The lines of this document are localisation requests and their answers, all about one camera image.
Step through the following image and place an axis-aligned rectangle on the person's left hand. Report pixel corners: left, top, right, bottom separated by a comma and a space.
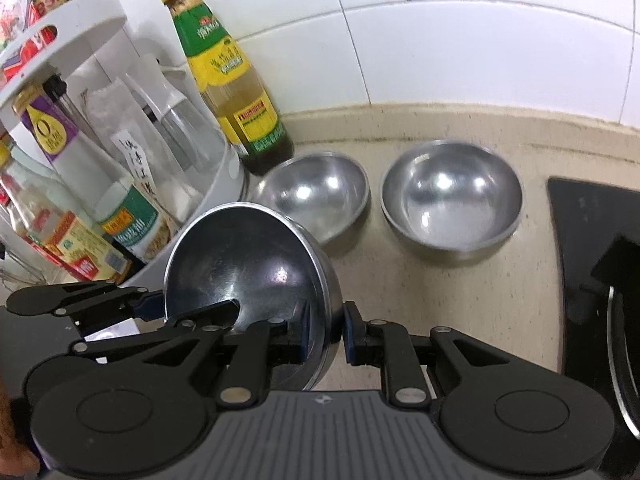
0, 385, 41, 478

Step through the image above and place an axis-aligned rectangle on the purple-label sauce bottle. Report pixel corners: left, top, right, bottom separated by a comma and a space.
11, 85, 181, 263

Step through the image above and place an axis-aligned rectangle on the white two-tier rotating rack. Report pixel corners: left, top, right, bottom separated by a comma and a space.
0, 0, 248, 288

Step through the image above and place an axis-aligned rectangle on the red-capped sauce bottle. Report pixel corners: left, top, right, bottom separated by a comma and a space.
0, 180, 71, 273

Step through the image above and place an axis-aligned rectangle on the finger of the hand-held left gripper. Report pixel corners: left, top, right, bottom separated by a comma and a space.
6, 281, 166, 322
70, 299, 241, 361

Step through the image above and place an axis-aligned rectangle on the stainless steel bowl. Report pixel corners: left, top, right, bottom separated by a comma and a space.
163, 201, 346, 393
248, 152, 371, 248
380, 140, 523, 266

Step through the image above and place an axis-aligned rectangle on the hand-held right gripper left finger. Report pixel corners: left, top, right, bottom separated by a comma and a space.
140, 309, 318, 408

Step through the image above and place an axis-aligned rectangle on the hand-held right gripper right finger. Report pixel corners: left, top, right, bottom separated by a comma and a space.
341, 301, 506, 408

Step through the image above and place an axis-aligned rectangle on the clear red-print seasoning packet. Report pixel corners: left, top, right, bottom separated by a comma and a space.
0, 0, 56, 81

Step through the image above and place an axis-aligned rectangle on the black gas stove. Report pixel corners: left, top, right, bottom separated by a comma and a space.
547, 176, 640, 441

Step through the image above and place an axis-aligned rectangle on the yellow-capped vinegar bottle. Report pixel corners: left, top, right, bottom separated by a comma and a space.
0, 140, 133, 283

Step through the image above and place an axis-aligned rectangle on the clear labelled plastic bag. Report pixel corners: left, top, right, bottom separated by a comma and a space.
82, 85, 173, 223

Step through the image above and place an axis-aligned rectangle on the green-label oyster sauce bottle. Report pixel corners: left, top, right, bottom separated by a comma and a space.
160, 0, 296, 176

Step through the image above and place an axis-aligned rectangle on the clear plastic container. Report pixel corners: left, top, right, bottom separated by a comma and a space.
125, 52, 228, 201

